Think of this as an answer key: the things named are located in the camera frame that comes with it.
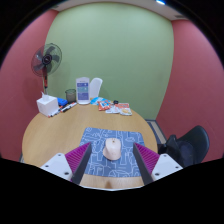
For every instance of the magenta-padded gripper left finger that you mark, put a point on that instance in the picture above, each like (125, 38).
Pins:
(61, 165)

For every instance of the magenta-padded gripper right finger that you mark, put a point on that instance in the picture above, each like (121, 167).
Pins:
(163, 165)

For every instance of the cream computer mouse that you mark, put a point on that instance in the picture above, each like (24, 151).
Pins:
(112, 150)

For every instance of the blue patterned mouse pad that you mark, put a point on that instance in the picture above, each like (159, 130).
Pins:
(128, 143)

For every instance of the black office chair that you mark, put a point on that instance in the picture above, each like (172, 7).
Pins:
(190, 146)

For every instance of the white tissue box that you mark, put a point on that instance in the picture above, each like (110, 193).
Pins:
(47, 105)

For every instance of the blue whiteboard eraser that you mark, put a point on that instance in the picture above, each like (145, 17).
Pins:
(62, 101)

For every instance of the white and orange snack packet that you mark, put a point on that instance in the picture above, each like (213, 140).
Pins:
(125, 109)

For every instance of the dark mesh pen cup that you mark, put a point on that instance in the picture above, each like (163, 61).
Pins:
(70, 96)

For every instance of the light blue packet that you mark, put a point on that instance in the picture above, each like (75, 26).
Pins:
(95, 100)

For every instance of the white and blue sign stand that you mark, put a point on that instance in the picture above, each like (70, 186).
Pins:
(83, 90)

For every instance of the small black round object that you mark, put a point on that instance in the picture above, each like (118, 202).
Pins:
(116, 102)

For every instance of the white chair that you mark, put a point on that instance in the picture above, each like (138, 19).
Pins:
(96, 87)

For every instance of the black standing fan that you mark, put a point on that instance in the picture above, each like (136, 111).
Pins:
(46, 60)

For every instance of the ceiling light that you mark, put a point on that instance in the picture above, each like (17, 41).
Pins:
(160, 2)

